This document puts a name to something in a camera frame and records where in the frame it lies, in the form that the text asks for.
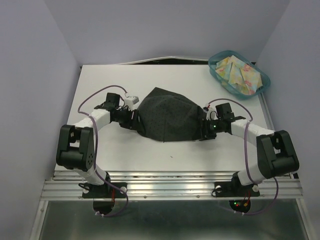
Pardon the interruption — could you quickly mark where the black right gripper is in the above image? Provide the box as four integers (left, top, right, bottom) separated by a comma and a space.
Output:
191, 116, 223, 140

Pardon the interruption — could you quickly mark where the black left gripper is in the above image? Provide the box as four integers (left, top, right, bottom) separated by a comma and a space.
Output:
113, 106, 141, 131

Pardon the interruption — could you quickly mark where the dark dotted skirt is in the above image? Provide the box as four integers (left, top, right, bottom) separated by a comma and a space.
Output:
136, 87, 203, 142

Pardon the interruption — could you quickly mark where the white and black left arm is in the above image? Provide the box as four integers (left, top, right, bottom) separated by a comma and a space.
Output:
56, 92, 139, 197

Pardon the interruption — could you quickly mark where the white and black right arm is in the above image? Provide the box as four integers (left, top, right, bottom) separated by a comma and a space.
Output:
201, 103, 300, 197

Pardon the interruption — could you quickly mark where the teal plastic basket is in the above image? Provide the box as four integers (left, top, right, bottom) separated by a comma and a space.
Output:
208, 50, 271, 100

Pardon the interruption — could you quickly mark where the pastel floral skirt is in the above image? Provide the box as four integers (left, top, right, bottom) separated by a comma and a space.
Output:
214, 55, 263, 96

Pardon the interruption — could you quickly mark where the metal lower shelf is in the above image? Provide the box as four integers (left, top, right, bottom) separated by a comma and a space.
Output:
31, 199, 308, 240

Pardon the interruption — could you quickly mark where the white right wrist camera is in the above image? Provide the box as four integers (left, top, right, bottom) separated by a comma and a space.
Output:
203, 107, 217, 121

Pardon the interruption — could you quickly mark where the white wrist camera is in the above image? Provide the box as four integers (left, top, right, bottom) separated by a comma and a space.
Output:
203, 107, 217, 121
124, 93, 140, 110

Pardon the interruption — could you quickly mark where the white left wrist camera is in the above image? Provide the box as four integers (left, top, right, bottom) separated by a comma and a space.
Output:
124, 93, 140, 110

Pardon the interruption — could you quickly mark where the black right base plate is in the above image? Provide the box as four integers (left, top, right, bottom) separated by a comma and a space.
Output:
211, 181, 260, 198

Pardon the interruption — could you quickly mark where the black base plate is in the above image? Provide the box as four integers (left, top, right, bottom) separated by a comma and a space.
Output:
78, 182, 126, 199
211, 181, 260, 198

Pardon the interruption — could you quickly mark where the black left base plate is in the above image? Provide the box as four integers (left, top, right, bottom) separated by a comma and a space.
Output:
78, 182, 126, 199

